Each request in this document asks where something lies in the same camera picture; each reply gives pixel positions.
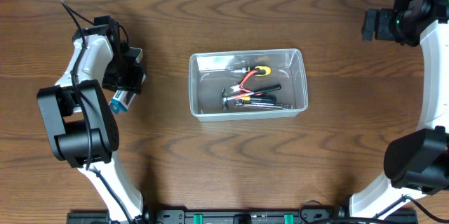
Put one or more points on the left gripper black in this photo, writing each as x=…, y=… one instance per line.
x=134, y=83

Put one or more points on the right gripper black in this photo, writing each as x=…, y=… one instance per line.
x=384, y=29

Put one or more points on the white blue screwdriver box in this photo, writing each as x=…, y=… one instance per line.
x=121, y=101

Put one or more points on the small black orange hammer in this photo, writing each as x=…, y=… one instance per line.
x=226, y=99

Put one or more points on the red handled pliers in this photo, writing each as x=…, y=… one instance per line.
x=239, y=87

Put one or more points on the silver combination wrench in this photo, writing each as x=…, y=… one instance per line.
x=279, y=106

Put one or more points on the stubby yellow black screwdriver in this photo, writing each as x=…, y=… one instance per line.
x=260, y=70

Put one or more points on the slim black yellow screwdriver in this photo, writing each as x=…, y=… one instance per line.
x=259, y=99

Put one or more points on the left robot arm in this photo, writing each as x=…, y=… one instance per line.
x=101, y=80

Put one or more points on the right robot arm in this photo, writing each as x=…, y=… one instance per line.
x=416, y=165

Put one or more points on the clear plastic container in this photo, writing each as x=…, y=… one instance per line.
x=210, y=73

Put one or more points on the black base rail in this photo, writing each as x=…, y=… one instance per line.
x=229, y=217

